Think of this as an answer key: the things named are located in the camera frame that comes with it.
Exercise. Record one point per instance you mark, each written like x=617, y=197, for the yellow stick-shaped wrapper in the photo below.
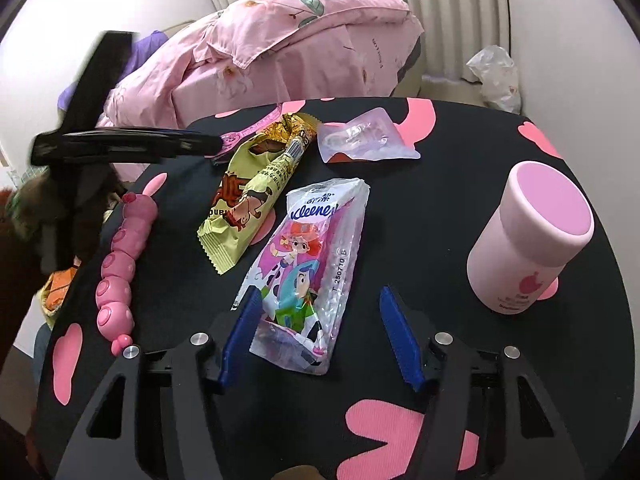
x=295, y=147

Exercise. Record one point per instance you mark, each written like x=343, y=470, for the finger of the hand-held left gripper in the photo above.
x=150, y=142
x=222, y=160

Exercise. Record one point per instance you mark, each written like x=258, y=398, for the pink bottle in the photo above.
x=520, y=250

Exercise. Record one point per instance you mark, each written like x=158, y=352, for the beige pleated curtain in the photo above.
x=440, y=10

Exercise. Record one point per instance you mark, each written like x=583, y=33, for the yellow-green cartoon snack wrapper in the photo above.
x=235, y=210

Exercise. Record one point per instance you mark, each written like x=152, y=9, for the clear plastic packet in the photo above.
x=365, y=135

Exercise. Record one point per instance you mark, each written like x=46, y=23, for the orange plastic bag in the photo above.
x=62, y=280

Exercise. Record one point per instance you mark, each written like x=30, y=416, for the pale yellow plastic bag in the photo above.
x=57, y=292

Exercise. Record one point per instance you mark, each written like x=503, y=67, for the white plastic bag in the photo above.
x=492, y=75

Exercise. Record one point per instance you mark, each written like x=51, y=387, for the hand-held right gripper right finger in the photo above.
x=400, y=345

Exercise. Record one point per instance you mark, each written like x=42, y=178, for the cartoon print tissue packet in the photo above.
x=300, y=260

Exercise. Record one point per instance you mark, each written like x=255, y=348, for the black tablecloth with pink flowers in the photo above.
x=425, y=220

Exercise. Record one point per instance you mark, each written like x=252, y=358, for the pink printed duvet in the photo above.
x=300, y=25

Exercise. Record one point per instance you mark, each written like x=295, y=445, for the purple pillow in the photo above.
x=152, y=42

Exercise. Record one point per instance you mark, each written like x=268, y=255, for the pink caterpillar toy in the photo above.
x=117, y=280

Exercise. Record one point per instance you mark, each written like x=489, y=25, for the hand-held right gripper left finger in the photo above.
x=240, y=340

